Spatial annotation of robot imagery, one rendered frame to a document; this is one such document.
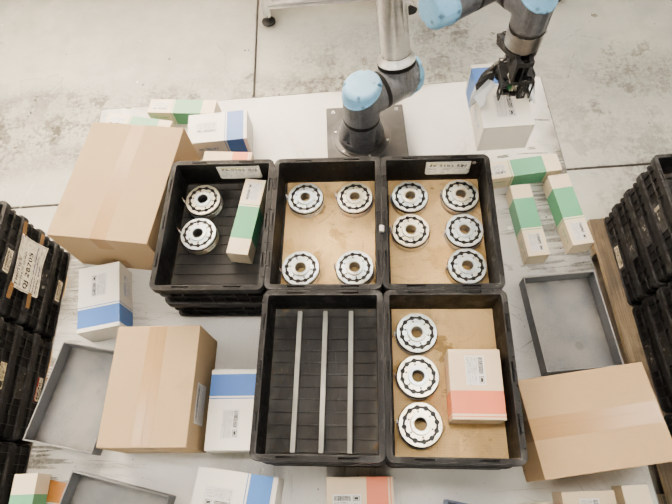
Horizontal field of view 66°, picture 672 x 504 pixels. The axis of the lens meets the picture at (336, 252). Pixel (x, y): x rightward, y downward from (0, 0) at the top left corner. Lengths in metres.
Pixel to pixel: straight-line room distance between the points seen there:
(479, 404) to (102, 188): 1.19
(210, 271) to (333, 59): 1.85
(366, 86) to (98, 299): 0.99
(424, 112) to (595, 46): 1.60
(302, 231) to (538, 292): 0.70
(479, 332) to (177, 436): 0.78
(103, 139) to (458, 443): 1.33
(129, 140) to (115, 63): 1.72
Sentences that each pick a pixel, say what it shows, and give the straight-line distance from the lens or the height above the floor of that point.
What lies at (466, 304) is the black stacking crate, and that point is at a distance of 1.36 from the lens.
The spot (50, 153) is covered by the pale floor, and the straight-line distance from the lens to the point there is 3.16.
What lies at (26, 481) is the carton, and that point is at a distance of 1.62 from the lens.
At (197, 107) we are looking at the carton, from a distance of 1.92.
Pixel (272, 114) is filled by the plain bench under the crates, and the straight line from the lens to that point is 1.91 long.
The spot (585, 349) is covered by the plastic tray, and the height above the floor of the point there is 0.70.
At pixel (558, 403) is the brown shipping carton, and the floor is 0.86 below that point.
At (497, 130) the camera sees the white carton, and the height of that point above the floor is 1.12.
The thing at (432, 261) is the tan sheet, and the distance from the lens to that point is 1.43.
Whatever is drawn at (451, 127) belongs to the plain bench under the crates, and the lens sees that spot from 1.85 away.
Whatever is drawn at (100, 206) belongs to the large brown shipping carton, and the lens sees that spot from 1.63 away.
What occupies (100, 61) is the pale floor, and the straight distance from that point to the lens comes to 3.47.
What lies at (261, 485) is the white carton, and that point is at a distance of 1.36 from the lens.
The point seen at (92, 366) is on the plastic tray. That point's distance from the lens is 1.66.
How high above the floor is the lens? 2.12
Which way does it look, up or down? 64 degrees down
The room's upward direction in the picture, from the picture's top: 9 degrees counter-clockwise
